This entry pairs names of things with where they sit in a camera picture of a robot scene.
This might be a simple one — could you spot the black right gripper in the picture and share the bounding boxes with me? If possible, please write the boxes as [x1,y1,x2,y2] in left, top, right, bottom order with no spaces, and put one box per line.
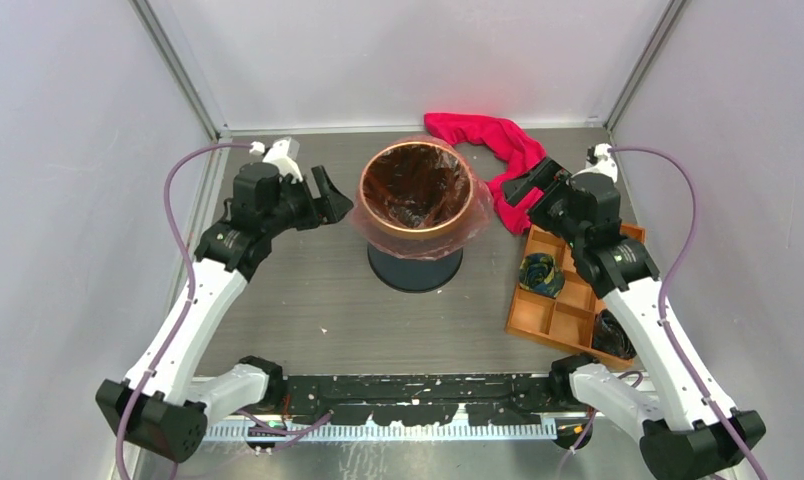
[502,155,586,249]

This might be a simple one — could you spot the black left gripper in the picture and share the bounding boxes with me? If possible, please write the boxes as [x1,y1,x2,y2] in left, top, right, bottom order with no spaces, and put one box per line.
[263,165,352,237]

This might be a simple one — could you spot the dark blue gold-rimmed trash bin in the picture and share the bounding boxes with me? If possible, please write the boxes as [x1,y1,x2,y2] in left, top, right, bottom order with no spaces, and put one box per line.
[353,135,477,293]

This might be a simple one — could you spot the red translucent trash bag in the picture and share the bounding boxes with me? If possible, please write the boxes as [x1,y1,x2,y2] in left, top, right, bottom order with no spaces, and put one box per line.
[351,135,494,260]

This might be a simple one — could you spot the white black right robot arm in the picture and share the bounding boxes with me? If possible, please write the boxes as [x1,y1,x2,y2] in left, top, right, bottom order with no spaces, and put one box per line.
[502,158,766,479]

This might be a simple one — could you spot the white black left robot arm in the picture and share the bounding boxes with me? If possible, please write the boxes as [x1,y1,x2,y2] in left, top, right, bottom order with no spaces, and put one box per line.
[95,161,353,464]

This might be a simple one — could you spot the rolled dark blue patterned tie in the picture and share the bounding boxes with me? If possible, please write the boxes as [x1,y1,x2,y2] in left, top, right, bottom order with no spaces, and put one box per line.
[518,253,565,299]

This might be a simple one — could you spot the crumpled magenta cloth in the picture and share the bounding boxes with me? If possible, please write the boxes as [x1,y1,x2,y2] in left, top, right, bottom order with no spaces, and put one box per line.
[423,112,547,235]

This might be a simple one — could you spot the orange wooden organizer tray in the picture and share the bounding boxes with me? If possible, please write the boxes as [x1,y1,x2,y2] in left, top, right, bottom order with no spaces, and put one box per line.
[505,227,634,370]

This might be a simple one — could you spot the rolled dark tie front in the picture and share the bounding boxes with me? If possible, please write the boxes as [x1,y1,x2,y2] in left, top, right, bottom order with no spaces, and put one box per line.
[591,309,637,360]

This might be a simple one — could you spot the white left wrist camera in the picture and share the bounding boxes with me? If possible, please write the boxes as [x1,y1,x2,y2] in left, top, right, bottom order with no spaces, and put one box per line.
[249,137,303,184]

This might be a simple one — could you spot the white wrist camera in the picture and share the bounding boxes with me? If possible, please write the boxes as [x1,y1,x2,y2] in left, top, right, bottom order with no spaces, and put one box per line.
[249,137,303,184]
[583,143,619,183]

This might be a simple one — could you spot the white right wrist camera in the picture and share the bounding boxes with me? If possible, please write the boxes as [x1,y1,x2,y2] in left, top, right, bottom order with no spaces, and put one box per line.
[583,143,619,183]

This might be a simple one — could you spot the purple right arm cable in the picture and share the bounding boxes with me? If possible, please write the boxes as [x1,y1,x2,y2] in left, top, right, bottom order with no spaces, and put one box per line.
[554,146,774,480]

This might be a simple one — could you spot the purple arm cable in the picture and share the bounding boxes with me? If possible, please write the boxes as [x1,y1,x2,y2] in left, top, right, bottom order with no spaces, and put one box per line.
[554,146,774,480]
[113,141,334,480]

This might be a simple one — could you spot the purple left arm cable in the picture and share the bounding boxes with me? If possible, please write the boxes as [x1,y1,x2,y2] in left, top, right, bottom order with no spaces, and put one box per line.
[113,141,334,480]

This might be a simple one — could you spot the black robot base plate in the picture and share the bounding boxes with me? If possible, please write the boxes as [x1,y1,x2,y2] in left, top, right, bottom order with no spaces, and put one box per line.
[221,372,617,429]

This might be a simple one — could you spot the aluminium frame rail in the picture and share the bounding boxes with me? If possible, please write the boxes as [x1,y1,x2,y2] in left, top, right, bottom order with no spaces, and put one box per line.
[113,377,725,444]

